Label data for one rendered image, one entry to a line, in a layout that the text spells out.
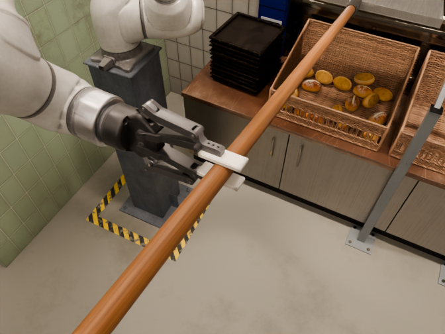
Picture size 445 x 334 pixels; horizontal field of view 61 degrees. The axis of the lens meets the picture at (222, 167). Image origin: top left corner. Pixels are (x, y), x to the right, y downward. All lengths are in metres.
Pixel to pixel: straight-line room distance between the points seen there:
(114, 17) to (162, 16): 0.17
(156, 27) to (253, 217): 1.23
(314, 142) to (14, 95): 1.45
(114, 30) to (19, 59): 0.87
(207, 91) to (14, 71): 1.52
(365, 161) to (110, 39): 1.19
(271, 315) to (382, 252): 0.70
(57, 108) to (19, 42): 0.12
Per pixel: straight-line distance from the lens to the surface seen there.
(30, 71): 0.60
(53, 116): 0.66
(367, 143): 1.83
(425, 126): 1.59
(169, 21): 1.38
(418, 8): 1.61
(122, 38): 1.46
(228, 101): 1.96
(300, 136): 1.84
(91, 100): 0.64
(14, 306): 2.22
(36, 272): 2.26
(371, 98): 2.02
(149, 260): 0.44
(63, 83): 0.66
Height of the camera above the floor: 1.87
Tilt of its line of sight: 51 degrees down
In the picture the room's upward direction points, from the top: straight up
